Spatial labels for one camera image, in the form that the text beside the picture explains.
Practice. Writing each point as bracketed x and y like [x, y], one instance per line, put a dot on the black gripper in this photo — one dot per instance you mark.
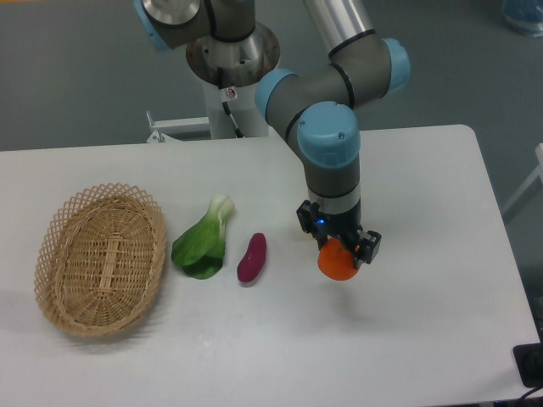
[346, 227]

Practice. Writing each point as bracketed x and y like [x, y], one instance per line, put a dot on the orange fruit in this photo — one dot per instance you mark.
[335, 261]

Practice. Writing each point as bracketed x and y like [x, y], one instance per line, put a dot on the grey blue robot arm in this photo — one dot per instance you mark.
[314, 115]

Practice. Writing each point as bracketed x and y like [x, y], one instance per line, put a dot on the purple sweet potato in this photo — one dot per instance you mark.
[253, 260]

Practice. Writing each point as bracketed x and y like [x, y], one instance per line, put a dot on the green bok choy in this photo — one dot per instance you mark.
[199, 252]

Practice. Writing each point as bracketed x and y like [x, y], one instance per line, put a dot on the black device at table edge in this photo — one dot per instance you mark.
[528, 359]

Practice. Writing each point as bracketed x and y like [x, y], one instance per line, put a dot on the woven wicker basket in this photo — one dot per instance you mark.
[101, 260]

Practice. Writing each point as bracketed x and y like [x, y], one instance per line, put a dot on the blue bag in background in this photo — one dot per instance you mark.
[523, 16]

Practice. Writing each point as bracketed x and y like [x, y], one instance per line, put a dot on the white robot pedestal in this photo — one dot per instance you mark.
[229, 73]

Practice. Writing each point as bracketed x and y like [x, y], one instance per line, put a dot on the white frame at right edge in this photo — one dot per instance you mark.
[526, 191]

